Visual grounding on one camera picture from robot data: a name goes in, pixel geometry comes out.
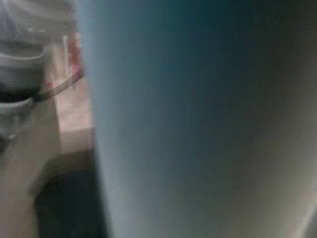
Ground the white plastic table leg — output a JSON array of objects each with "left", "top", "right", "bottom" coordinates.
[{"left": 81, "top": 0, "right": 317, "bottom": 238}]

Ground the pale low box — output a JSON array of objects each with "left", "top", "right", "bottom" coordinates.
[{"left": 55, "top": 32, "right": 96, "bottom": 156}]

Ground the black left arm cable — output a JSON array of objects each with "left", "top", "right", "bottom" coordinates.
[{"left": 31, "top": 70, "right": 87, "bottom": 103}]

